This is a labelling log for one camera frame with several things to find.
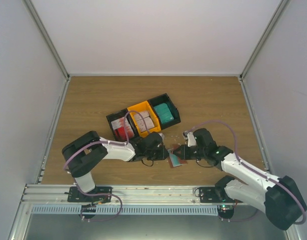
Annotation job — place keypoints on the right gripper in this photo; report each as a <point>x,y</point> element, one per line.
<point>184,153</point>

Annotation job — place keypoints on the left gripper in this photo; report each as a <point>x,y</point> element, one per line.
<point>162,155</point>

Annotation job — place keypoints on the black bin with green cards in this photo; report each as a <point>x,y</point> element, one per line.
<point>164,98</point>

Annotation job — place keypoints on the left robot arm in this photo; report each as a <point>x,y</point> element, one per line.
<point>83,154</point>

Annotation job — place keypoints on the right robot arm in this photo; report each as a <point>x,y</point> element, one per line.
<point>279,198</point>

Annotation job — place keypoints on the white cards stack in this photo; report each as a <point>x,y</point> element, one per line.
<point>144,121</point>

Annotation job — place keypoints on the red cards stack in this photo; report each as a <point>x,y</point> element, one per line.
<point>122,129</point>

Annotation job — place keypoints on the green cards stack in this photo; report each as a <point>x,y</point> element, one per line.
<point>164,113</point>

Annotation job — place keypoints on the black bin with red cards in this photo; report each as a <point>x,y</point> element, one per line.
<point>118,115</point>

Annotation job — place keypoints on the yellow plastic bin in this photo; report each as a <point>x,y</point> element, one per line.
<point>141,107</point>

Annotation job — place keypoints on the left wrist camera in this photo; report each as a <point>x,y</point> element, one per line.
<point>162,135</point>

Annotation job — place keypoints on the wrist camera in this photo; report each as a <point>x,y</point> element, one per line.
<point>162,135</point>
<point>189,138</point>

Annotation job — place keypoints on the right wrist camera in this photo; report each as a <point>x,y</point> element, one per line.
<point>189,138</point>

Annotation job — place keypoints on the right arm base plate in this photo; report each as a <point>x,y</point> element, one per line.
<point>212,194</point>

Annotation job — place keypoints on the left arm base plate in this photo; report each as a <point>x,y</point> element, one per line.
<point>97,195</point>

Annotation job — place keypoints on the aluminium front rail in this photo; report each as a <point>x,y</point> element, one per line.
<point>129,194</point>

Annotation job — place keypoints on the grey slotted cable duct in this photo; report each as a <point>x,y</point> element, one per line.
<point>72,209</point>

